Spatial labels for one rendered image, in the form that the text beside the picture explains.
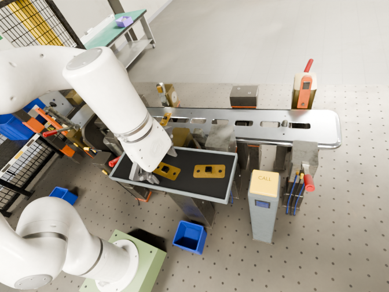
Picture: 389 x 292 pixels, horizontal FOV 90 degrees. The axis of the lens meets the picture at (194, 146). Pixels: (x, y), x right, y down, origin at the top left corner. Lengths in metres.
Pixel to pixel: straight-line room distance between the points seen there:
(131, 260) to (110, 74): 0.75
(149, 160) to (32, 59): 0.26
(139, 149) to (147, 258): 0.57
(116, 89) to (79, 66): 0.06
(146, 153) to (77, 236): 0.41
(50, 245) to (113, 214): 0.60
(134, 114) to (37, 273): 0.43
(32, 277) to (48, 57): 0.47
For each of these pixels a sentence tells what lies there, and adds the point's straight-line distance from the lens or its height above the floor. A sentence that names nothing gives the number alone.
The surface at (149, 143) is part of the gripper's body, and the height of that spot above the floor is 1.31.
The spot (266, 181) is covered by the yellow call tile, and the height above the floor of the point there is 1.16.
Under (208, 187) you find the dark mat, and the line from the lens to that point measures 0.50.
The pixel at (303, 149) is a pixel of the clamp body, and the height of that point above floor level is 1.06.
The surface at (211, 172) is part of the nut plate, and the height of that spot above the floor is 1.17.
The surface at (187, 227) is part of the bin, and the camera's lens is 0.98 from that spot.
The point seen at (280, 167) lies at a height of 0.72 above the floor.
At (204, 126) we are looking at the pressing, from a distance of 0.86.
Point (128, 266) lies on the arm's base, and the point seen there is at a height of 0.81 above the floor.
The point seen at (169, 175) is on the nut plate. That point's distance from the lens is 0.55.
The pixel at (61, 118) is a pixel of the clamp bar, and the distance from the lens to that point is 1.14.
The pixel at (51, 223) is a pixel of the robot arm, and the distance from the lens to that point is 0.67.
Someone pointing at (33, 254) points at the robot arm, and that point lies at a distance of 0.62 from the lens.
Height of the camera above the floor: 1.60
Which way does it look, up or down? 49 degrees down
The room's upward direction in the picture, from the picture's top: 23 degrees counter-clockwise
